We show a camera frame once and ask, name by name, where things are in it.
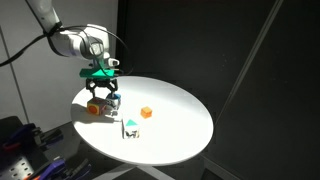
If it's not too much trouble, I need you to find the perforated metal board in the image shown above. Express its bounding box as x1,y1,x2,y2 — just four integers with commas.
0,116,46,180

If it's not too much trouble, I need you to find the purple black clamp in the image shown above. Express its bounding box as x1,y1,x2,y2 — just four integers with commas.
23,159,91,180

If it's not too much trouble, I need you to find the colourful plush block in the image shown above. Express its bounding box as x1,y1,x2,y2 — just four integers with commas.
87,97,107,116

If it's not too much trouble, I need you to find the small orange cube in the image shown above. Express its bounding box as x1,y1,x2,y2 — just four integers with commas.
140,106,152,119

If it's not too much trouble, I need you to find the blue block with number four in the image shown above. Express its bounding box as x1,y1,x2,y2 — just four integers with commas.
106,93,121,110

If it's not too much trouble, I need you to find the orange-tipped black clamp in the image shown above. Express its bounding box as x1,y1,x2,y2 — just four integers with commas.
2,123,63,151

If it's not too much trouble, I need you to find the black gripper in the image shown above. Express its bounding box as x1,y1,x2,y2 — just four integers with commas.
86,78,120,99

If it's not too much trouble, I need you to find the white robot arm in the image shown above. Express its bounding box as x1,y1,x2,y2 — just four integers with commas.
25,0,120,99

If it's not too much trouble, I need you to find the white block with teal triangle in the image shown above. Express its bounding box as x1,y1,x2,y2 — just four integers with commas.
122,119,140,139

